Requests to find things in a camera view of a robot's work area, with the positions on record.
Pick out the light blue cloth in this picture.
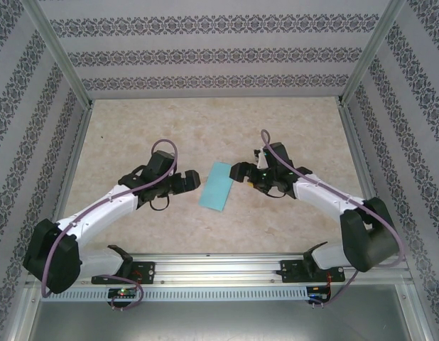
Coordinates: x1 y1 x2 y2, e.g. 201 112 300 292
197 161 235 213

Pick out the grey metal shelf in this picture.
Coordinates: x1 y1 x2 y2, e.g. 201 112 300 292
26 301 425 341

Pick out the thin black cable loop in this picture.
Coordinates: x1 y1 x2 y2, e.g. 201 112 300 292
264 184 290 199
150 195 170 213

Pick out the aluminium side rail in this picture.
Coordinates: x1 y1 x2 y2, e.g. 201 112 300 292
338 104 382 202
55 102 94 223

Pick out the aluminium mounting rail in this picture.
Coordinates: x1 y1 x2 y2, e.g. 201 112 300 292
27 252 409 286

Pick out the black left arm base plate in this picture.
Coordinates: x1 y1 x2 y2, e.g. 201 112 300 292
91 261 156 285

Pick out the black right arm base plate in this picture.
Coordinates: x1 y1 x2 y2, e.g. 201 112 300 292
280 259 346 283

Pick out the slotted grey cable duct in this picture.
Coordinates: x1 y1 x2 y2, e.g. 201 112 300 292
40 286 310 302

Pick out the aluminium frame post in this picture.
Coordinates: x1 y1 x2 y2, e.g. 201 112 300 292
19 0 94 109
338 0 408 107

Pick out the aluminium lower frame bar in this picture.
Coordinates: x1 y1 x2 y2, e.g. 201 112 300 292
396 285 436 341
6 286 43 341

